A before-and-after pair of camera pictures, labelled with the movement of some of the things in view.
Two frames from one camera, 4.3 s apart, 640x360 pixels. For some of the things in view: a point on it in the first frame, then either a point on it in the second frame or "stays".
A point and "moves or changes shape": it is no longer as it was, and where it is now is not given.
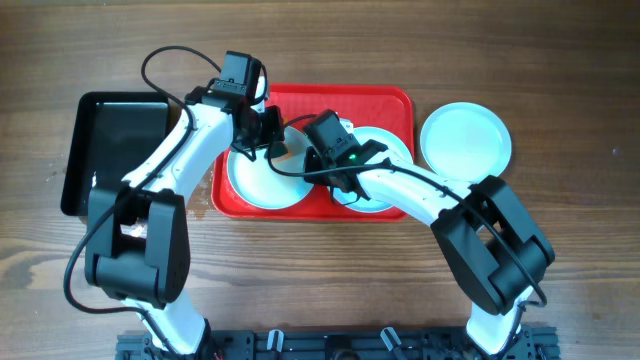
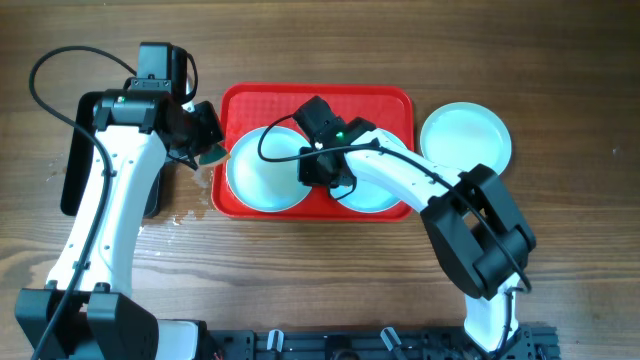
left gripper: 270,132 -> 208,132
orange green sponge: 278,149 moves or changes shape
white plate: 465,141 stays
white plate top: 258,185 stays
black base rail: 535,343 stays
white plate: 356,198 stays
